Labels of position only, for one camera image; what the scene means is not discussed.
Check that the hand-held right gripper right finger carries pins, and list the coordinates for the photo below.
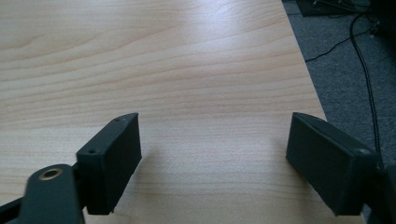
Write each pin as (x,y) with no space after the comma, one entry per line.
(327,161)

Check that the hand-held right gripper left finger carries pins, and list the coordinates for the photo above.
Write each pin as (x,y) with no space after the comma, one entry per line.
(109,168)

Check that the dark equipment base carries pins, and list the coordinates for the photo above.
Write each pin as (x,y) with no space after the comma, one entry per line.
(330,6)

